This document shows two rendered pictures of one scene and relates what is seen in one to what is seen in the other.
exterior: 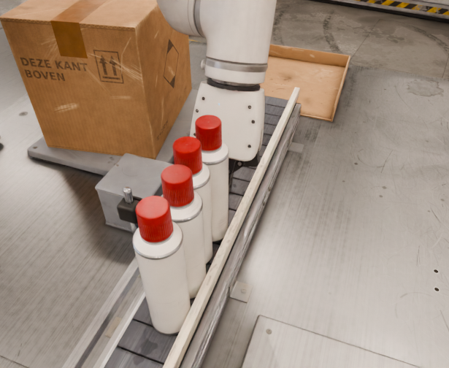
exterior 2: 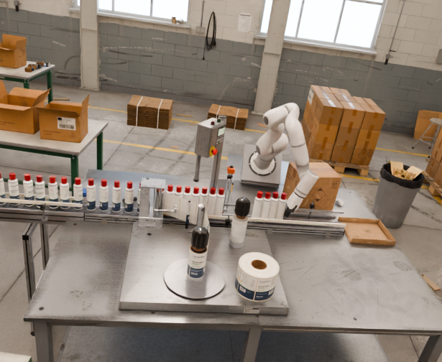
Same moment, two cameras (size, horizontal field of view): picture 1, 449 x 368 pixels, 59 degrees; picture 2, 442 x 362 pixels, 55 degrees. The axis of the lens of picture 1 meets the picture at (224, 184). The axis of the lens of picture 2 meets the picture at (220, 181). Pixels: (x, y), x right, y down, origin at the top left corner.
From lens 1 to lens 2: 2.35 m
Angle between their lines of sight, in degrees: 52
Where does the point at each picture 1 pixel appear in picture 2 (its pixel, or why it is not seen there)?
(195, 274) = (262, 215)
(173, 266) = (256, 202)
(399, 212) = (319, 256)
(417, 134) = (364, 261)
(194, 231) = (265, 204)
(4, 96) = not seen: hidden behind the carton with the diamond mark
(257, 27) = (302, 184)
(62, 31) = (294, 171)
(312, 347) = (263, 236)
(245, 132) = (292, 202)
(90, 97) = (292, 187)
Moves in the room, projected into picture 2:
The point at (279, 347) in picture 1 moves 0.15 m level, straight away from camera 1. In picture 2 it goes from (259, 233) to (283, 233)
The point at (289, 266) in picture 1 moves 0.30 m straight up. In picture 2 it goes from (282, 239) to (292, 197)
